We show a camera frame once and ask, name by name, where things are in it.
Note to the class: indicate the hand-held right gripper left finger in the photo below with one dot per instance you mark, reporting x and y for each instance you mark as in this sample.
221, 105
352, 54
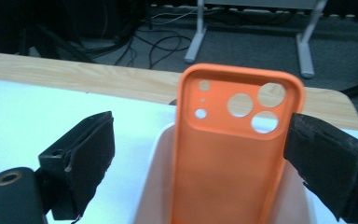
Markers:
84, 155

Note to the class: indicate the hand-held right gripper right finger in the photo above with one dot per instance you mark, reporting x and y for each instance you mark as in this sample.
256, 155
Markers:
332, 168

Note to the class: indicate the white plastic container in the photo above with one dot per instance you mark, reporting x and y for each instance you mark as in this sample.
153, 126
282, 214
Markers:
155, 186

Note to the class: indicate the orange phone case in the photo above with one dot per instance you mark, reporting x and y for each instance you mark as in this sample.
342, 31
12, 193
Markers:
230, 174

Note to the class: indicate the black tripod stand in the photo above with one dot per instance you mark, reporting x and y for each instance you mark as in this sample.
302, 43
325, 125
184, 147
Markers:
68, 46

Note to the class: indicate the white metal stand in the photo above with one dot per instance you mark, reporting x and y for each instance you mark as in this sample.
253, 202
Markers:
199, 37

